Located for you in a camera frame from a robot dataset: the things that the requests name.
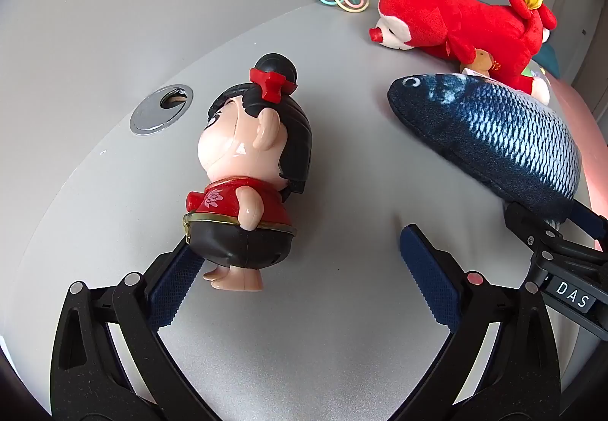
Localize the bed with pink sheet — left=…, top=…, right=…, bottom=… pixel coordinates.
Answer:
left=544, top=69, right=608, bottom=253

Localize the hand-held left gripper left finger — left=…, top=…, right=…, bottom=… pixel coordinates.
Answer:
left=50, top=238, right=224, bottom=421

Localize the blue plush fish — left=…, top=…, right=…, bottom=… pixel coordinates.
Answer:
left=387, top=73, right=583, bottom=224

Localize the red plush monkey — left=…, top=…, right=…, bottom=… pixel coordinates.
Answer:
left=368, top=0, right=559, bottom=94

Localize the cartoon doll figurine red shirt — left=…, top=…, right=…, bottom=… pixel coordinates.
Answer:
left=184, top=52, right=314, bottom=293

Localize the teal pillow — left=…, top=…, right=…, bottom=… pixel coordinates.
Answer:
left=539, top=29, right=564, bottom=80

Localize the silver desk cable grommet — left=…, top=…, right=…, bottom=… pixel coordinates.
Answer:
left=130, top=85, right=195, bottom=135

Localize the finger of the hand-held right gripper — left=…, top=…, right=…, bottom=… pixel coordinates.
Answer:
left=567, top=200, right=608, bottom=242
left=504, top=201, right=566, bottom=255

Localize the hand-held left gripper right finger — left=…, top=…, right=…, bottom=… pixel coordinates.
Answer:
left=399, top=224, right=561, bottom=421

